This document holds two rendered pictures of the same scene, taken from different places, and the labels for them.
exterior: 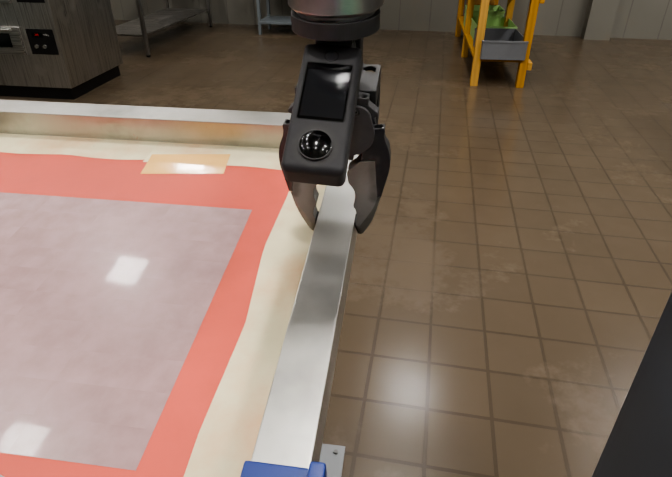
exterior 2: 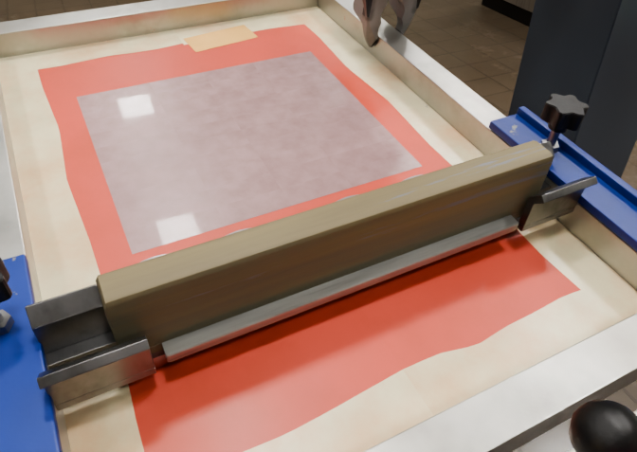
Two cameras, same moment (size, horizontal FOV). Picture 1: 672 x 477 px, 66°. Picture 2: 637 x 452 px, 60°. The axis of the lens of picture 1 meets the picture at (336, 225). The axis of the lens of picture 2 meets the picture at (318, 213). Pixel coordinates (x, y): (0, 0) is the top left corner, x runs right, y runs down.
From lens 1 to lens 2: 0.58 m
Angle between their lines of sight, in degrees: 29
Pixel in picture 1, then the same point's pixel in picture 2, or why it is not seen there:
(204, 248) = (312, 78)
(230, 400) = (426, 129)
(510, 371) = not seen: hidden behind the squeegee
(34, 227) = (172, 102)
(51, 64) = not seen: outside the picture
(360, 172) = not seen: outside the picture
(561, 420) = not seen: hidden behind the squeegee
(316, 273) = (414, 58)
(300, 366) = (460, 92)
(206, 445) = (439, 146)
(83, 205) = (187, 81)
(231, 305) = (370, 97)
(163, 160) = (199, 40)
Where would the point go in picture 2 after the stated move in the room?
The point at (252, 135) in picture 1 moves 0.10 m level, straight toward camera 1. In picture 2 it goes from (253, 6) to (294, 21)
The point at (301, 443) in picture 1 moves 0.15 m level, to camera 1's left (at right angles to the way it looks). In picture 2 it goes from (496, 114) to (405, 151)
